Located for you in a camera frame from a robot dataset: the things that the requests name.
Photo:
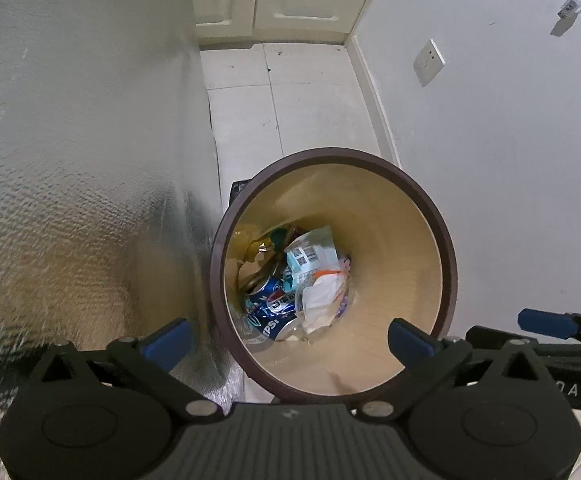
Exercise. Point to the teal plastic lid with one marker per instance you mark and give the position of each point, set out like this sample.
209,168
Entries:
280,235

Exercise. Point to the crushed blue soda can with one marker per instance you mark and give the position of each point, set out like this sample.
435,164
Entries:
270,310

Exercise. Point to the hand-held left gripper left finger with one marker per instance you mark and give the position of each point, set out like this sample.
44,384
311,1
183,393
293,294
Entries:
168,342

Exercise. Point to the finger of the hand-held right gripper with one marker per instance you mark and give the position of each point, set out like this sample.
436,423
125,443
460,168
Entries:
500,335
545,322

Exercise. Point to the beige bin with brown rim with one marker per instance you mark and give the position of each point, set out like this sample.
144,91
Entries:
370,220

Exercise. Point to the black textured mat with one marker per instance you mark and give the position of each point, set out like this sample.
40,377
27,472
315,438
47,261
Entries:
238,192

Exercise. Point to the clear plastic bag orange print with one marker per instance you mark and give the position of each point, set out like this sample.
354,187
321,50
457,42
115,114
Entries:
320,300

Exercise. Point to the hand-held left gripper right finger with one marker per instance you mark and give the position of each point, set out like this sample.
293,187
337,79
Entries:
410,345

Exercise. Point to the white power adapter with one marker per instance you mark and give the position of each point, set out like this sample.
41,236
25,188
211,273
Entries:
569,7

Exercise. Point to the light blue tissue packet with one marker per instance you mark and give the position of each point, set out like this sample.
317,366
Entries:
310,252

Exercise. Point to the white wall socket plate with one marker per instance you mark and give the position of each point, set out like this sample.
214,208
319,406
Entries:
429,62

